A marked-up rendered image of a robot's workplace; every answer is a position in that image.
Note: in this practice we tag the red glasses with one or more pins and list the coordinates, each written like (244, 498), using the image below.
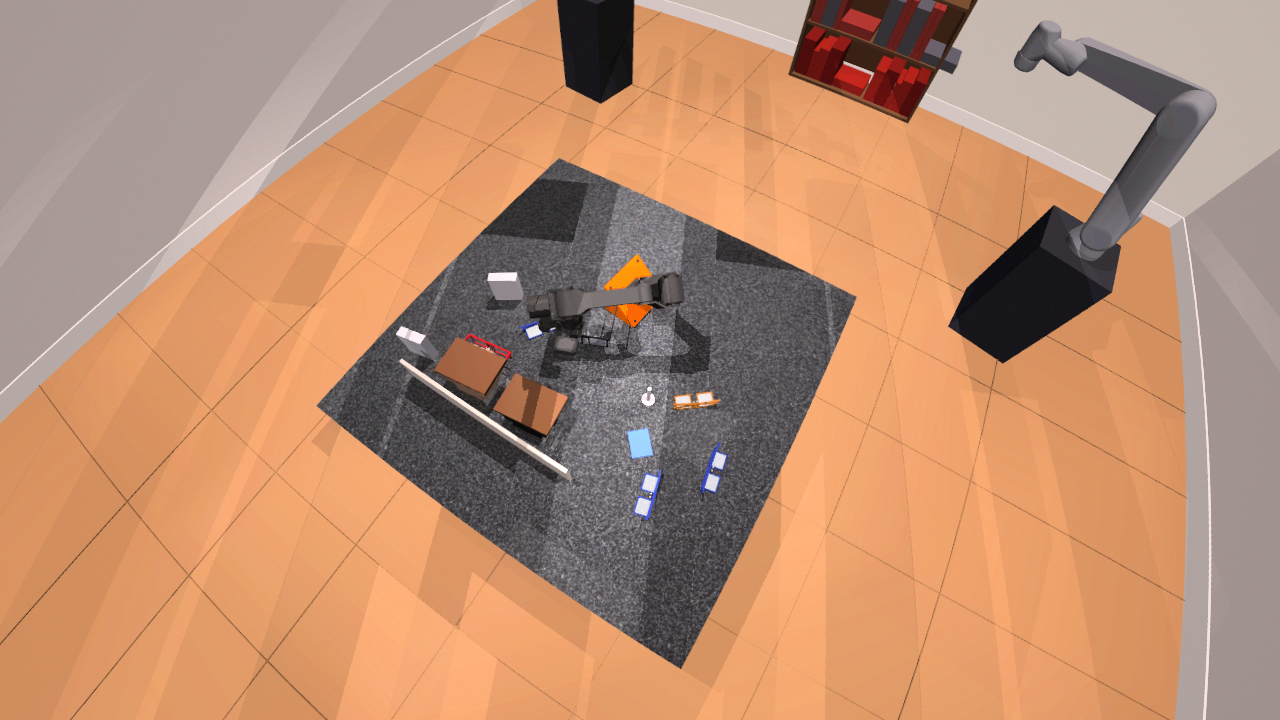
(486, 344)

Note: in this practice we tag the blue flat square plate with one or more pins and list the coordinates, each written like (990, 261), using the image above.
(640, 444)

